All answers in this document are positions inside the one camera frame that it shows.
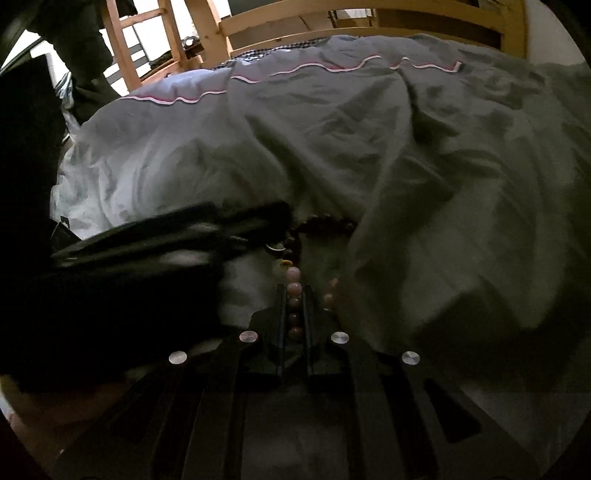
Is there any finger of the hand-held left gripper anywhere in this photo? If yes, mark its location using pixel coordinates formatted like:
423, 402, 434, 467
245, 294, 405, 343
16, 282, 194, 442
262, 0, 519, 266
51, 202, 294, 278

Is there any wooden bed frame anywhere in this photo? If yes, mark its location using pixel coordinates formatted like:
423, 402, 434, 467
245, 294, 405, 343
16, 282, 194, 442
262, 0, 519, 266
185, 0, 529, 62

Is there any checkered mattress sheet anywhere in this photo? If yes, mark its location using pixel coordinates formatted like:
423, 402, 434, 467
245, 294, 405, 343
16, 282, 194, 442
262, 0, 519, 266
217, 38, 338, 70

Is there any wooden ladder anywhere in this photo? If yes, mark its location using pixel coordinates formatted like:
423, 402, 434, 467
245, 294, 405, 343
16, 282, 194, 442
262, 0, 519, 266
100, 0, 189, 94

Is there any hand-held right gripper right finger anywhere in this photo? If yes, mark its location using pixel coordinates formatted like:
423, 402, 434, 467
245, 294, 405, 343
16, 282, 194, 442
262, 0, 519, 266
303, 285, 525, 480

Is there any grey duvet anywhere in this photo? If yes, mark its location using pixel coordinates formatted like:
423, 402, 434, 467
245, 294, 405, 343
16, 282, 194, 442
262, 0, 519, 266
51, 32, 591, 480

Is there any black hanging coat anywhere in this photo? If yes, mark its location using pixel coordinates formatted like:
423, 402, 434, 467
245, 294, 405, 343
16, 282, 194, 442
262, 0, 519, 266
25, 0, 117, 124

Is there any pink bead bracelet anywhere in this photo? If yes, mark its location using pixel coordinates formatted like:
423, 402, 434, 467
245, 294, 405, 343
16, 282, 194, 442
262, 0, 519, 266
285, 265, 343, 343

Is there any brown bead bracelet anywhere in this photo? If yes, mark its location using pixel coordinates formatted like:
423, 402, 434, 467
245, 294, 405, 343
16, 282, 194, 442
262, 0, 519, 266
283, 213, 358, 268

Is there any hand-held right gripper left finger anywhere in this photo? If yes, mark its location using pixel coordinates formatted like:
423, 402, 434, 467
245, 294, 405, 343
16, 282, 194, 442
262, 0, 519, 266
51, 283, 288, 480

